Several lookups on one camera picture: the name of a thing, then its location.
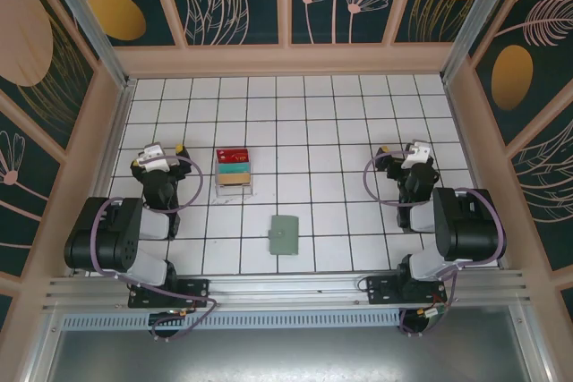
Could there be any slotted grey cable duct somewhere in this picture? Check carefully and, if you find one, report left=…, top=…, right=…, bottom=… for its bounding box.
left=59, top=312, right=404, bottom=330

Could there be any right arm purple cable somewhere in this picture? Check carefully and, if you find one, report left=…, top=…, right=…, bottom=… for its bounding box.
left=363, top=152, right=508, bottom=337

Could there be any red card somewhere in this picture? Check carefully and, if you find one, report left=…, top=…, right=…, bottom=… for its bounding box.
left=216, top=148, right=250, bottom=164

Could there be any green card holder wallet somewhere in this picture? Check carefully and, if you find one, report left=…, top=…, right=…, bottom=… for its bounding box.
left=267, top=214, right=300, bottom=257

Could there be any aluminium mounting rail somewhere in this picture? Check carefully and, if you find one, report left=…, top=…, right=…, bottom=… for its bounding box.
left=42, top=269, right=535, bottom=312

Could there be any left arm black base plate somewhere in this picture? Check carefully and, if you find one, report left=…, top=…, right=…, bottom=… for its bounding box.
left=127, top=277, right=211, bottom=310

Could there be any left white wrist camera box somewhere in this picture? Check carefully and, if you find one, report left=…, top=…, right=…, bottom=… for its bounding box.
left=135, top=141, right=175, bottom=174

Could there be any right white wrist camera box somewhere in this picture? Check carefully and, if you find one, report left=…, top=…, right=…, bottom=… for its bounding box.
left=399, top=140, right=432, bottom=172

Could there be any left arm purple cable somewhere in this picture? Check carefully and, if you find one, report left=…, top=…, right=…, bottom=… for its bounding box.
left=91, top=156, right=217, bottom=343

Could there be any aluminium table edge rail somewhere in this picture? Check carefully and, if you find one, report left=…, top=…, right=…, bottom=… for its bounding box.
left=441, top=79, right=511, bottom=269
left=66, top=79, right=137, bottom=276

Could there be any grey metal sheet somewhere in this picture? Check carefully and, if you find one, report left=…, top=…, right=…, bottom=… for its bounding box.
left=24, top=305, right=556, bottom=382

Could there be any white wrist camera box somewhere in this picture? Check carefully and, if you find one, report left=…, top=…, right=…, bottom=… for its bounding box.
left=399, top=140, right=432, bottom=172
left=135, top=141, right=175, bottom=174

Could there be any aluminium frame post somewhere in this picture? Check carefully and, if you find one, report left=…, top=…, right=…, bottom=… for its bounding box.
left=36, top=0, right=138, bottom=90
left=440, top=0, right=529, bottom=84

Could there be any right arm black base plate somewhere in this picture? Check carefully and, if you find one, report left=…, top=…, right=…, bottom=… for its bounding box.
left=365, top=275, right=449, bottom=307

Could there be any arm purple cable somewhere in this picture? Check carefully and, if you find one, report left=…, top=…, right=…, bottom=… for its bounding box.
left=363, top=152, right=508, bottom=337
left=91, top=156, right=217, bottom=343

